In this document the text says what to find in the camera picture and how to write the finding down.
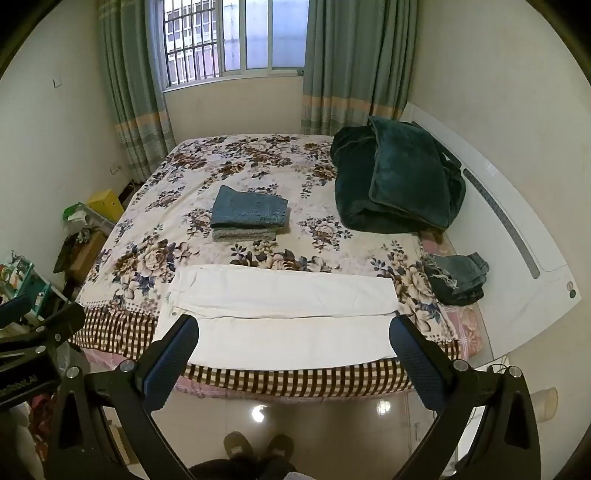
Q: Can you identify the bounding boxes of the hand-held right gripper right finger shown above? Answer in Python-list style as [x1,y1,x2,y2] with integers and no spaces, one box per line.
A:
[389,315,543,480]

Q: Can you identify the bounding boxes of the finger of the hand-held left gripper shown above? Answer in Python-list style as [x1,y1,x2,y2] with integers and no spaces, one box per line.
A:
[0,294,32,329]
[0,303,87,358]

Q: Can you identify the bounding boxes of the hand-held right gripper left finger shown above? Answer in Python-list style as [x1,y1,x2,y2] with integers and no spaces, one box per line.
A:
[44,314,200,480]

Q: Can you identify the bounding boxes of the white pants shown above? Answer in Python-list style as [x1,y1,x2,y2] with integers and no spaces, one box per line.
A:
[151,264,400,372]

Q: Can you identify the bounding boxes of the dark denim pants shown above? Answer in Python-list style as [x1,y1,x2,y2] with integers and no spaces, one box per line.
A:
[427,274,485,306]

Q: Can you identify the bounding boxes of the folded grey pants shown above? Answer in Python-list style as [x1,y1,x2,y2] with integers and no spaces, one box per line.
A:
[212,208,291,243]

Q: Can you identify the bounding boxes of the green storage rack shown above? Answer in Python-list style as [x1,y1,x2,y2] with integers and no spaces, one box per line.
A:
[0,258,51,319]

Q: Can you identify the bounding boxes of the brown cardboard box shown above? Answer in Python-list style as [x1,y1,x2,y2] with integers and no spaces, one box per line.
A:
[69,231,109,284]

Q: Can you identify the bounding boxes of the green and white packet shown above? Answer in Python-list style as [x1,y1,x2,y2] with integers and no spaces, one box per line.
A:
[63,202,116,237]

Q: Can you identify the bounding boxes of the frayed blue jeans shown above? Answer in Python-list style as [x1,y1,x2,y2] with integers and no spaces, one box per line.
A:
[424,251,490,292]

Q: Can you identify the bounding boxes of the yellow box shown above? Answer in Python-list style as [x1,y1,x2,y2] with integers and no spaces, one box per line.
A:
[88,188,125,223]

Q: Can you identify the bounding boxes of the person's legs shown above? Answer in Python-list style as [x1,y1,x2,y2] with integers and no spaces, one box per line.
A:
[189,456,301,480]

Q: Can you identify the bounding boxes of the white headboard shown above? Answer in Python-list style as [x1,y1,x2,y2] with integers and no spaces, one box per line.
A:
[402,102,583,370]

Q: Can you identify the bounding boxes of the white cylinder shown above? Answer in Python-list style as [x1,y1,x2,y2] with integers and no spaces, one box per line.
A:
[531,388,558,422]

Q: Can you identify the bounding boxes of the person's right shoe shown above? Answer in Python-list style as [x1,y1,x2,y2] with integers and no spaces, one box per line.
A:
[268,434,295,462]

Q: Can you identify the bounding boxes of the dark green blanket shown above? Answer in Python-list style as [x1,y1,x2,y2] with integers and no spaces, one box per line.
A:
[330,124,467,234]

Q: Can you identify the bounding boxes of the dark green pillow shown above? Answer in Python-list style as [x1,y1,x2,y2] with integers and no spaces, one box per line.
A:
[368,115,455,230]

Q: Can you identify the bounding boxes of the floral bedspread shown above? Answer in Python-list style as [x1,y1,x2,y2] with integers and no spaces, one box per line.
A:
[69,134,485,402]

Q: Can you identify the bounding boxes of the green striped curtain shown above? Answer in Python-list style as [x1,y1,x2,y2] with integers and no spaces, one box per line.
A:
[300,0,419,137]
[97,0,177,183]

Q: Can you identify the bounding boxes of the barred window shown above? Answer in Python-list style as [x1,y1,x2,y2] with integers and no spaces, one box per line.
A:
[159,0,310,88]

